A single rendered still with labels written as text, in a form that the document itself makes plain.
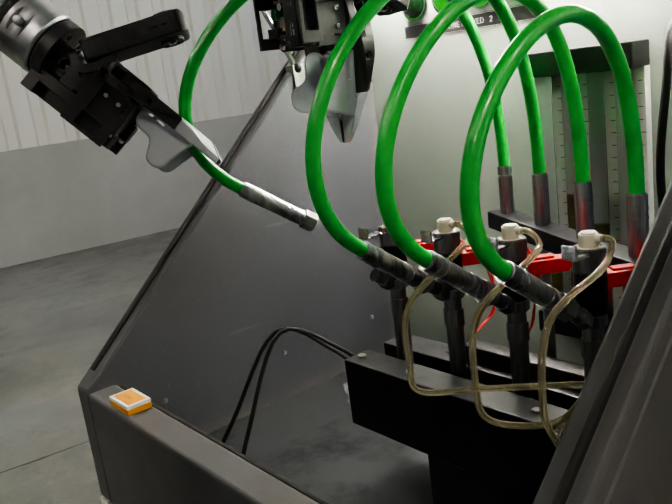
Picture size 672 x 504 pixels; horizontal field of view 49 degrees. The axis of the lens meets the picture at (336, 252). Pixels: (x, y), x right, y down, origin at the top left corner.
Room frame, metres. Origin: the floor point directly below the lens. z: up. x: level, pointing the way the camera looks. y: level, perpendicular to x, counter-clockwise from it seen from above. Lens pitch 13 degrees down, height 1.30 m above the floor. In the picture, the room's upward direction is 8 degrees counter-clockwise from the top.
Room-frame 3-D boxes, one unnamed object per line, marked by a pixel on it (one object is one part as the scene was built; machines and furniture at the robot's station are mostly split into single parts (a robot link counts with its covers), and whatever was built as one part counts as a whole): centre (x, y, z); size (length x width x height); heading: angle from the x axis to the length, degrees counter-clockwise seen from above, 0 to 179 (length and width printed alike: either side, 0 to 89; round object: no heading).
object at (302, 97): (0.76, 0.00, 1.27); 0.06 x 0.03 x 0.09; 128
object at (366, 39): (0.75, -0.04, 1.32); 0.05 x 0.02 x 0.09; 38
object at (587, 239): (0.60, -0.21, 1.13); 0.02 x 0.02 x 0.03
